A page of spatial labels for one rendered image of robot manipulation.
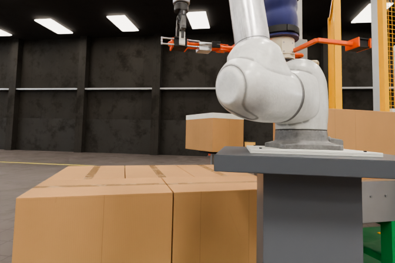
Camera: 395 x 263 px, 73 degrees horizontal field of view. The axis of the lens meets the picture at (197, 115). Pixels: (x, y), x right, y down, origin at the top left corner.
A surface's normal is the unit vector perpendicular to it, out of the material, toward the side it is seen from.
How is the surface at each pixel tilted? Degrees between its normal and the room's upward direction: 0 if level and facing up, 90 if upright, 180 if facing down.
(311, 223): 90
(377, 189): 90
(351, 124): 90
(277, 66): 76
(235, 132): 90
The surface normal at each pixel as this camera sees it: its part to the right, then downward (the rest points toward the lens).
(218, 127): 0.49, -0.05
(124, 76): -0.15, -0.07
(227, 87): -0.79, 0.04
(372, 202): 0.26, -0.07
